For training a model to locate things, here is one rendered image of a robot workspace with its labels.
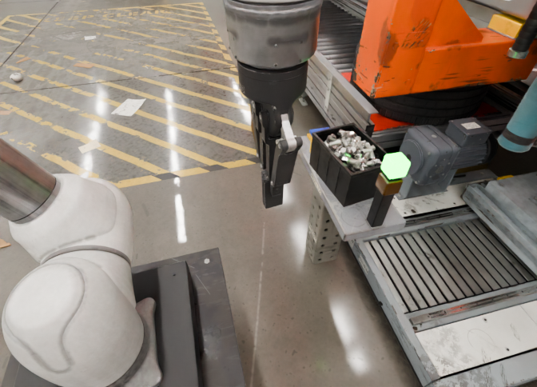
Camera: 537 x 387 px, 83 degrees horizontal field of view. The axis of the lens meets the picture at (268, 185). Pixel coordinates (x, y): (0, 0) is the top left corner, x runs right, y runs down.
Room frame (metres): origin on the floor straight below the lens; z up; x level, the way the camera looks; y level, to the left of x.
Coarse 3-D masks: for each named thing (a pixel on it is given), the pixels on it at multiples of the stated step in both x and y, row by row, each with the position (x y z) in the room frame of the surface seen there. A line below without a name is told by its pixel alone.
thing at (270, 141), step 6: (264, 114) 0.30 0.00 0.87; (264, 120) 0.30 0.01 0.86; (264, 126) 0.30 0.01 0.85; (264, 132) 0.30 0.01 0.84; (264, 138) 0.30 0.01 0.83; (270, 138) 0.31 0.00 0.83; (276, 138) 0.31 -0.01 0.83; (270, 144) 0.31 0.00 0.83; (270, 150) 0.31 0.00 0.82; (270, 156) 0.31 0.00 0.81; (270, 162) 0.31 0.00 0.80; (270, 168) 0.31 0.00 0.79; (270, 174) 0.31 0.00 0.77; (264, 180) 0.31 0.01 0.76; (270, 180) 0.31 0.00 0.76
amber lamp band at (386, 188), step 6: (378, 180) 0.49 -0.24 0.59; (384, 180) 0.48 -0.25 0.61; (402, 180) 0.48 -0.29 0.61; (378, 186) 0.49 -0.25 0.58; (384, 186) 0.47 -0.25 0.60; (390, 186) 0.47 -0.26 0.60; (396, 186) 0.47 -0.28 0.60; (384, 192) 0.47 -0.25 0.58; (390, 192) 0.47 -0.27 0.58; (396, 192) 0.47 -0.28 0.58
